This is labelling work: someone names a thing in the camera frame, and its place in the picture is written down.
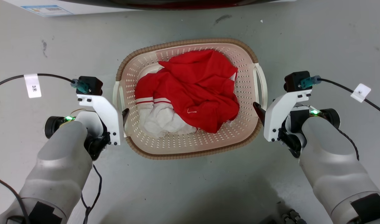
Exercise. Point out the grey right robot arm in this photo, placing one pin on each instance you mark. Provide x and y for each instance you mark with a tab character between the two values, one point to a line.
333	161

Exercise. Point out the white washing machine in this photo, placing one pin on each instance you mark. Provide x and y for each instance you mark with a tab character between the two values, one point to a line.
84	6

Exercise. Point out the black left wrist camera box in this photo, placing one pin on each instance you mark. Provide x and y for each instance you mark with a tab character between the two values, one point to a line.
91	84

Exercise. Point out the beige plastic laundry basket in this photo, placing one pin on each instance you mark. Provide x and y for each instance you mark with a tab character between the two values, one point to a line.
190	146

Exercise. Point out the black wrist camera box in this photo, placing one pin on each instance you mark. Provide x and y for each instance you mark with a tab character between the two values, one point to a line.
295	80
91	84

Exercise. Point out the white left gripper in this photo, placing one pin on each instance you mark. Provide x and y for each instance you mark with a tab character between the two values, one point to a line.
107	115

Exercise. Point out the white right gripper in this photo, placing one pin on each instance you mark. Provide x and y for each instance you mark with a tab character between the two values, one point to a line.
278	115

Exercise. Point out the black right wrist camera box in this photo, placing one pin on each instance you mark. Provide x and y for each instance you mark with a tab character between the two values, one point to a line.
295	80

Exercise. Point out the white garment with red stripes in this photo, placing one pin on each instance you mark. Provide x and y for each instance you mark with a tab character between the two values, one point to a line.
160	119

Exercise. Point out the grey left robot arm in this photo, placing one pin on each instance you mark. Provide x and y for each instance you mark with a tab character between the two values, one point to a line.
57	168

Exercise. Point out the blue white energy label sticker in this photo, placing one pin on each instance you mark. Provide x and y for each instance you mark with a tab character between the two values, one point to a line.
47	10

